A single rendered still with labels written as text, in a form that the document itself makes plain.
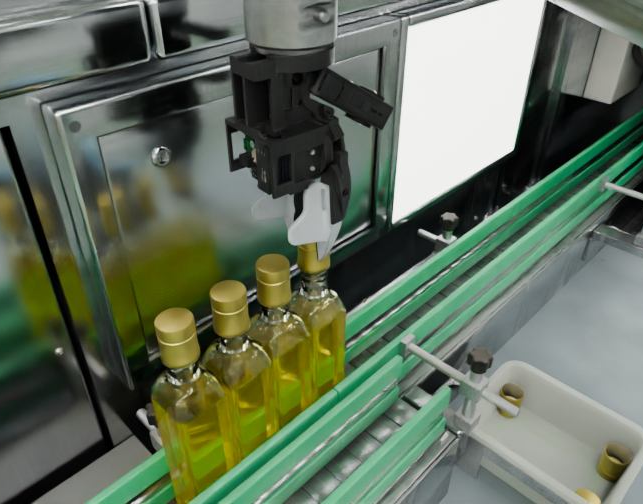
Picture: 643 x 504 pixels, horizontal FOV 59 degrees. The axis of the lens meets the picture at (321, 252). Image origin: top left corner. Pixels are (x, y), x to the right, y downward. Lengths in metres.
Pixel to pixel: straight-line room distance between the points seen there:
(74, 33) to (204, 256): 0.28
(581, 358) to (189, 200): 0.78
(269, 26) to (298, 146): 0.10
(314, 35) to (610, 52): 1.16
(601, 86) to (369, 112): 1.08
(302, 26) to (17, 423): 0.51
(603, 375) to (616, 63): 0.76
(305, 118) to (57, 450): 0.49
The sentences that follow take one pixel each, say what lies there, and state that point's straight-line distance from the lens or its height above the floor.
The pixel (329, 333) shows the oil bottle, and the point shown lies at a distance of 0.66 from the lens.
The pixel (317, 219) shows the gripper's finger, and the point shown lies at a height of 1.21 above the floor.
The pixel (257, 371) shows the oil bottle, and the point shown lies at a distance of 0.59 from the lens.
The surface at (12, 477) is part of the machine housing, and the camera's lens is 0.77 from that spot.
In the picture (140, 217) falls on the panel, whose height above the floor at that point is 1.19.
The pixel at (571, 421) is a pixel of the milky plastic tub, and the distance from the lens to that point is 0.98.
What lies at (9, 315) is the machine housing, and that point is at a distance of 0.64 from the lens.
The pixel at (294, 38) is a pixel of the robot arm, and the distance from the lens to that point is 0.47.
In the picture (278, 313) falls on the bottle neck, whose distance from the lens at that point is 0.60.
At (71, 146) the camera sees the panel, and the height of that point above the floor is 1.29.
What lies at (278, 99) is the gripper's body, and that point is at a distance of 0.49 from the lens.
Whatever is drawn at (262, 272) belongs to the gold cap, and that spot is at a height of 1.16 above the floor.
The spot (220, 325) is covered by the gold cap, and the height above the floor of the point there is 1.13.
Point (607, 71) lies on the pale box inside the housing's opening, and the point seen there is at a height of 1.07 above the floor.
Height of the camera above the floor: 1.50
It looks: 35 degrees down
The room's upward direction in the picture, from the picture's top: straight up
